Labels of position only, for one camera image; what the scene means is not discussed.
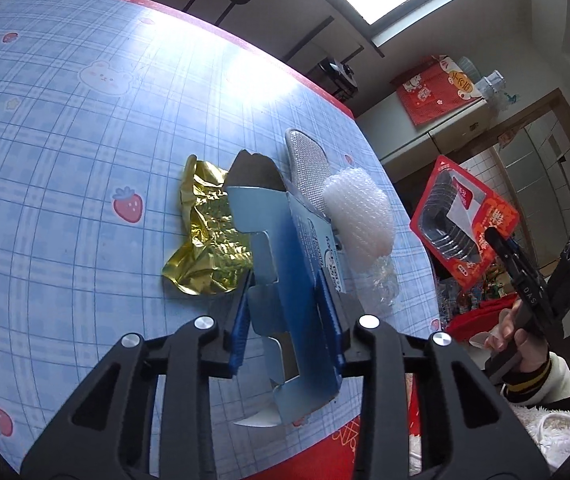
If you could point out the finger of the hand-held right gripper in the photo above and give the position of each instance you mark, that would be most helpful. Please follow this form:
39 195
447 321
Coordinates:
505 252

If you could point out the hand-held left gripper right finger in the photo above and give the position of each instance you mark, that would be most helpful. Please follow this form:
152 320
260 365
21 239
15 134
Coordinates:
332 320

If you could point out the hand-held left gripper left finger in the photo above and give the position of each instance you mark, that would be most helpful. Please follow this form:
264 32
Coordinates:
239 335

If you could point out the red plastic package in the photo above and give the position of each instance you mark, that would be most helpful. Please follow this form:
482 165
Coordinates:
500 215

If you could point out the clear plastic wrapper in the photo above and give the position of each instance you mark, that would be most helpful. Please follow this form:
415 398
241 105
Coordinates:
382 280

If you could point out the gold foil wrapper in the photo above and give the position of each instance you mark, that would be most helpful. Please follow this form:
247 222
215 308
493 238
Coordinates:
205 240

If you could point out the bubble wrap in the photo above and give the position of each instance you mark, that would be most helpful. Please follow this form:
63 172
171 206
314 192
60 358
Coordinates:
360 215

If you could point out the blue cardboard box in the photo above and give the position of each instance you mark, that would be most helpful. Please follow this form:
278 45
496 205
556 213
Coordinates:
275 220

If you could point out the silver scrubbing pad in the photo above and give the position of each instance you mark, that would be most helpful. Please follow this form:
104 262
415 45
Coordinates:
305 160

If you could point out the person's right hand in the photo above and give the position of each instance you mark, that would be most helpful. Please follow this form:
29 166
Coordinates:
502 332

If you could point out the terracotta plastic bin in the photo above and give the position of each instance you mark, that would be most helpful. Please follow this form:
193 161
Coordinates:
470 322

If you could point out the white fleece garment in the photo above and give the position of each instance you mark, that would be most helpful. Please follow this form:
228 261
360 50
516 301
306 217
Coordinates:
555 425

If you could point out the cream refrigerator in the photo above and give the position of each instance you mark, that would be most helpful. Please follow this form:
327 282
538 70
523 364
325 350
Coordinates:
415 137

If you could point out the white plastic container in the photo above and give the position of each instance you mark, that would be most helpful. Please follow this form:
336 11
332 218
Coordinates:
492 85

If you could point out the red printed cloth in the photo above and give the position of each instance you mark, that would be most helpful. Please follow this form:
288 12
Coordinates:
430 95

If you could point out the pale green bowl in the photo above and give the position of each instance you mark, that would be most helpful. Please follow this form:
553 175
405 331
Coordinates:
467 71

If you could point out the electric pressure cooker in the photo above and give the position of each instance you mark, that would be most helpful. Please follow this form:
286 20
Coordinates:
337 72

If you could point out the kitchen wall cabinets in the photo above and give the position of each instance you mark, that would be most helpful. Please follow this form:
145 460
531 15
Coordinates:
560 170

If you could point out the wooden door frame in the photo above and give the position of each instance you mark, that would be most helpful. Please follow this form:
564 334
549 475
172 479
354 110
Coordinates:
525 110

